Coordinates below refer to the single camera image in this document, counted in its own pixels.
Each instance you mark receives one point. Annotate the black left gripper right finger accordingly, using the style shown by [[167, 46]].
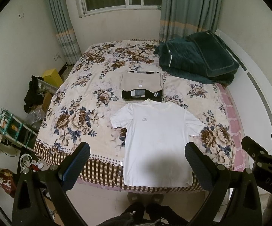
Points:
[[244, 206]]

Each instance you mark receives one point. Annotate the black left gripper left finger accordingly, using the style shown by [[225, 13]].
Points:
[[30, 207]]

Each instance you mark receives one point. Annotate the white t-shirt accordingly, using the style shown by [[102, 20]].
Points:
[[156, 136]]

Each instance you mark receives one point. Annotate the black clothes pile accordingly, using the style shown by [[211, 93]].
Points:
[[33, 96]]

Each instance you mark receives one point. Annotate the red bag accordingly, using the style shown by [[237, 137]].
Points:
[[7, 182]]

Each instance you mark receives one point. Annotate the white curved headboard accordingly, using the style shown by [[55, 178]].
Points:
[[252, 95]]

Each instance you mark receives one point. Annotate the pink bed sheet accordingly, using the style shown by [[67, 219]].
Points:
[[235, 127]]

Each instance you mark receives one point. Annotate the green storage rack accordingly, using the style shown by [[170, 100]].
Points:
[[16, 131]]

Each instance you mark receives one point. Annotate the floral bed blanket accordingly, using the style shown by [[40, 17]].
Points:
[[81, 108]]

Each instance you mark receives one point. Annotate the dark green pillow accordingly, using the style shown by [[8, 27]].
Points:
[[217, 60]]

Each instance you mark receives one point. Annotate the yellow box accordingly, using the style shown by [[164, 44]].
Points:
[[52, 77]]

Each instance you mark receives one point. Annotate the dark green folded quilt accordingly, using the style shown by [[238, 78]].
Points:
[[181, 58]]

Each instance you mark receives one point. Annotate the beige folded shirt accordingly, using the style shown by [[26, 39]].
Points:
[[147, 81]]

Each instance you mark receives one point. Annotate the right grey-green curtain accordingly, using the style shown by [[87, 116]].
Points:
[[180, 18]]

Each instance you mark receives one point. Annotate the grey-green curtain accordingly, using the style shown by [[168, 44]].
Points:
[[64, 30], [180, 18]]

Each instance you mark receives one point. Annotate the left grey-green curtain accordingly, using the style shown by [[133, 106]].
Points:
[[64, 30]]

